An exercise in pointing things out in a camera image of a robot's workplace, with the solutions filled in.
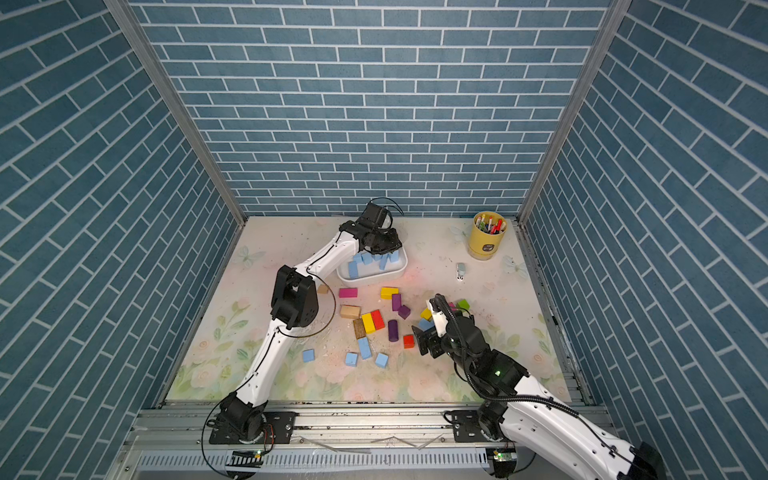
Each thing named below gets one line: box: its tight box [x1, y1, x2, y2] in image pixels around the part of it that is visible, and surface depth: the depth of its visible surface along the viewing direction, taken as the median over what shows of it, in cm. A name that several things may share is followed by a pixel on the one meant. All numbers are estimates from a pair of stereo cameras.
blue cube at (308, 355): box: [302, 349, 316, 363], surface depth 87 cm
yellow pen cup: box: [468, 211, 507, 261], surface depth 104 cm
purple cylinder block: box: [388, 319, 399, 342], surface depth 91 cm
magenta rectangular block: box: [339, 288, 358, 298], surface depth 101 cm
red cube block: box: [403, 334, 415, 349], surface depth 89 cm
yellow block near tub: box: [380, 287, 399, 300], surface depth 100 cm
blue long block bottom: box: [358, 337, 372, 360], surface depth 88 cm
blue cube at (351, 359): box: [345, 352, 358, 367], surface depth 84 cm
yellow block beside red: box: [362, 309, 381, 334], surface depth 93 cm
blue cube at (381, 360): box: [375, 353, 389, 368], surface depth 85 cm
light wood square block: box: [340, 304, 361, 319], surface depth 95 cm
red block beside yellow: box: [371, 309, 385, 330], surface depth 95 cm
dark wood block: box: [353, 318, 366, 339], surface depth 92 cm
